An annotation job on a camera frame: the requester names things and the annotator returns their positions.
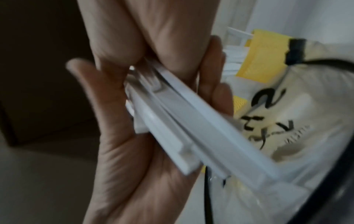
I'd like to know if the clear plastic cutlery bag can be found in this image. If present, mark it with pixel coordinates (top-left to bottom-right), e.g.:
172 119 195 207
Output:
203 38 354 224

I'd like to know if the packed bundle of white cutlery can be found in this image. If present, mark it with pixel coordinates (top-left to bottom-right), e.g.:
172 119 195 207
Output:
123 57 287 192

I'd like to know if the person's right hand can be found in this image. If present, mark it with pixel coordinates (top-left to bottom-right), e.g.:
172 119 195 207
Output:
66 0 235 224

